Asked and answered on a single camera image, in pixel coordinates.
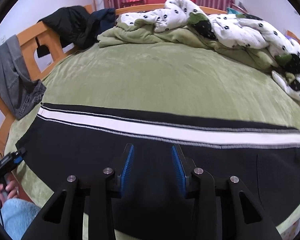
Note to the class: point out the dark blue garment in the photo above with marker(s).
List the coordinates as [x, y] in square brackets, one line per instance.
[106, 19]

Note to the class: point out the green plush bed sheet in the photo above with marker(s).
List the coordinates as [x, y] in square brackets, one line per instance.
[152, 79]

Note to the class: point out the left light blue sleeve forearm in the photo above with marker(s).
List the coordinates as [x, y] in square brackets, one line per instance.
[17, 216]

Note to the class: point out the wooden bed frame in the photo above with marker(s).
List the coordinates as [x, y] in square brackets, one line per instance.
[37, 45]

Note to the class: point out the grey jeans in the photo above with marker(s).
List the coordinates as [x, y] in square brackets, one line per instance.
[17, 90]

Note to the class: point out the black jacket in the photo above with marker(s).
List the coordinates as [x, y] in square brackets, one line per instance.
[74, 25]

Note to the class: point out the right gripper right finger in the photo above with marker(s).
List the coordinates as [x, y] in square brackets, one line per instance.
[223, 208]

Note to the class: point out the person's left hand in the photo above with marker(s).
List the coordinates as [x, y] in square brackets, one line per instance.
[11, 190]

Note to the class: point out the green plush blanket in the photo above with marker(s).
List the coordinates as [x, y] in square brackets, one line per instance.
[144, 34]

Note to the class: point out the black pants white stripe waistband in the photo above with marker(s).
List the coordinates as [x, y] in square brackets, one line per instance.
[66, 140]

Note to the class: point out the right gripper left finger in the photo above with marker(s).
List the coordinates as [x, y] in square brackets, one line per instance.
[62, 216]

